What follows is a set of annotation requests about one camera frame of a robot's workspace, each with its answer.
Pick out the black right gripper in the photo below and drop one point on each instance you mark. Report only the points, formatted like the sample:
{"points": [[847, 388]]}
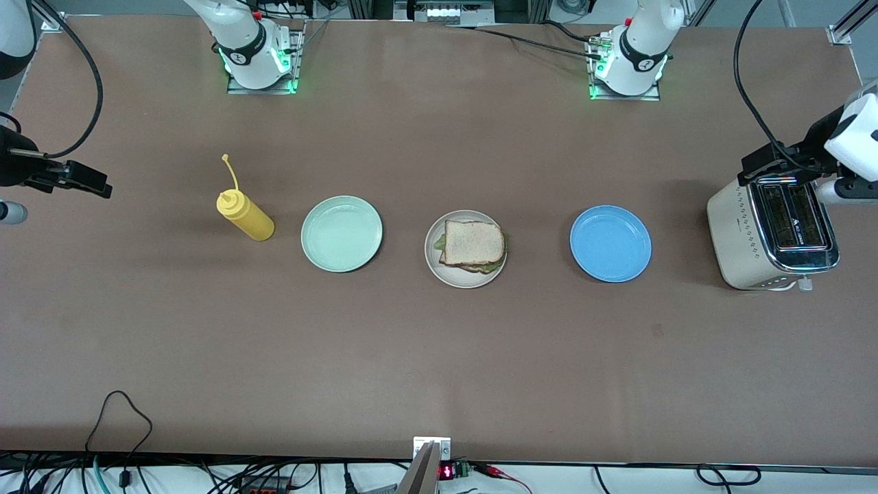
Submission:
{"points": [[12, 167]]}

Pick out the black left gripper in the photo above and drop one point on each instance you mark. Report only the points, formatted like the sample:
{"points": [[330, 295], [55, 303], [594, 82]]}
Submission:
{"points": [[813, 140]]}

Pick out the yellow squeeze bottle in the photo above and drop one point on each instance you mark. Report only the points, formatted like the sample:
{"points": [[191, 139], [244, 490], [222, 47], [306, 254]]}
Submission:
{"points": [[248, 219]]}

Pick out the green lettuce leaf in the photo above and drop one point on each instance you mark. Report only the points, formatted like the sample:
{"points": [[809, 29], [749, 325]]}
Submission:
{"points": [[490, 264]]}

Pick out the dark toasted bread slice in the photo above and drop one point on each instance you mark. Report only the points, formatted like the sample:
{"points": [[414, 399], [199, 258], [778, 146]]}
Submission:
{"points": [[473, 241]]}

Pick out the light bread slice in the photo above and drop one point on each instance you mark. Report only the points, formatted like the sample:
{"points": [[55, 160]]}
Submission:
{"points": [[473, 268]]}

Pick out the blue plate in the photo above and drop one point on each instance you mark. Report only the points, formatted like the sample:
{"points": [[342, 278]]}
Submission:
{"points": [[610, 243]]}

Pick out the pale green plate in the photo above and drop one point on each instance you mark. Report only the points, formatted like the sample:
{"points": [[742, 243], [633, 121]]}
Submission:
{"points": [[341, 234]]}

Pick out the beige plate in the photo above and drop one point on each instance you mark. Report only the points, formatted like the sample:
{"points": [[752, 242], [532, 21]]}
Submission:
{"points": [[433, 271]]}

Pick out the beige chrome toaster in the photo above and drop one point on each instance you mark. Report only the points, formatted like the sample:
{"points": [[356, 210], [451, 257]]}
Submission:
{"points": [[737, 233]]}

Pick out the red display circuit board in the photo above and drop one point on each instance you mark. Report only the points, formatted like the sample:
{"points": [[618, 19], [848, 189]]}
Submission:
{"points": [[449, 472]]}

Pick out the grey metal bar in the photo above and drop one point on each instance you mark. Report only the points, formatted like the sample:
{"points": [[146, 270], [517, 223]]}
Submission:
{"points": [[420, 477]]}

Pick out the aluminium corner bracket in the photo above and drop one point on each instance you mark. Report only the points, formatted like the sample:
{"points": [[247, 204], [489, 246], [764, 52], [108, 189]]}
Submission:
{"points": [[840, 33], [51, 20]]}

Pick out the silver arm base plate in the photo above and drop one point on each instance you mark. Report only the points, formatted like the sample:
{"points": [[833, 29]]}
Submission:
{"points": [[624, 97], [260, 90]]}

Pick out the metal frame device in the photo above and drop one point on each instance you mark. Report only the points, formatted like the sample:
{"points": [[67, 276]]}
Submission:
{"points": [[442, 12]]}

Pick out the small silver mounting bracket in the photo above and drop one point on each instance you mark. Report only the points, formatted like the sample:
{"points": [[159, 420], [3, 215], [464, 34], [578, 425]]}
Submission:
{"points": [[420, 446]]}

